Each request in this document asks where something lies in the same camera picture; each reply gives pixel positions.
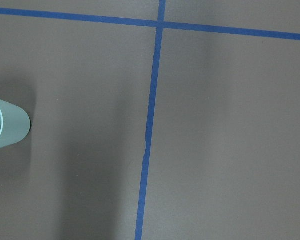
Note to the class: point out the green plastic cup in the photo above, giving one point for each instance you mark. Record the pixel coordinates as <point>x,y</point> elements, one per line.
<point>15,124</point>

